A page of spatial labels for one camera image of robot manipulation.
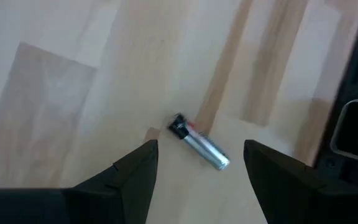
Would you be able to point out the silver black battery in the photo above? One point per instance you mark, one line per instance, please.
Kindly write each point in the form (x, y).
(204, 147)

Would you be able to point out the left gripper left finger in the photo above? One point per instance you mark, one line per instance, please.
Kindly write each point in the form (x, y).
(135, 180)

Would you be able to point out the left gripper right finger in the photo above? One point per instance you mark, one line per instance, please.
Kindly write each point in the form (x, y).
(272, 174)

